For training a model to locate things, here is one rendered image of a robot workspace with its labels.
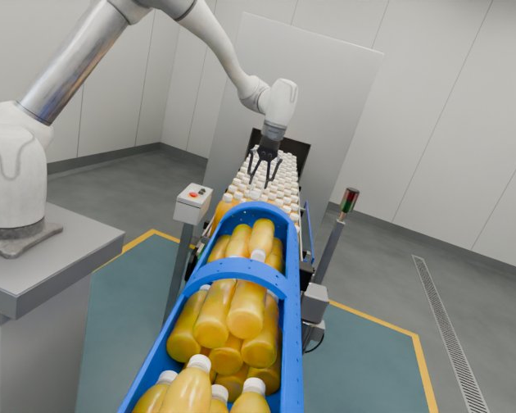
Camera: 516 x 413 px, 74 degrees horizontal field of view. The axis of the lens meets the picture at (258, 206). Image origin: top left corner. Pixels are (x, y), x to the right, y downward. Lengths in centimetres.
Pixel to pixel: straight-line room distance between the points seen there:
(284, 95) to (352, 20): 410
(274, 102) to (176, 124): 472
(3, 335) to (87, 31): 79
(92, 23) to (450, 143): 481
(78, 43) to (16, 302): 67
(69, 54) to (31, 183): 37
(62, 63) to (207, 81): 463
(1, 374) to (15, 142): 55
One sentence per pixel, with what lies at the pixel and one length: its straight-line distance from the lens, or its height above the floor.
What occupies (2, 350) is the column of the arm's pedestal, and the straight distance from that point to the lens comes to 105.
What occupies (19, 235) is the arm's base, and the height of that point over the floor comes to 110.
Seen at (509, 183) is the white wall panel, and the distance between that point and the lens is 567.
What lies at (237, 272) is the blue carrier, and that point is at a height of 123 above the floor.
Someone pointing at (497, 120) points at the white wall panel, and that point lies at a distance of 550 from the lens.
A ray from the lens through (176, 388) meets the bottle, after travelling 60.
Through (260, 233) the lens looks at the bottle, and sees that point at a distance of 99.
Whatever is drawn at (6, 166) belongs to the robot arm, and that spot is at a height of 128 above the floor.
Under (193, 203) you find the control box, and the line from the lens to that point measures 136.
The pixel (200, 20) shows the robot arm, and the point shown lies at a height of 170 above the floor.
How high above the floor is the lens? 161
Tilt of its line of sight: 20 degrees down
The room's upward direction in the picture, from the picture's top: 17 degrees clockwise
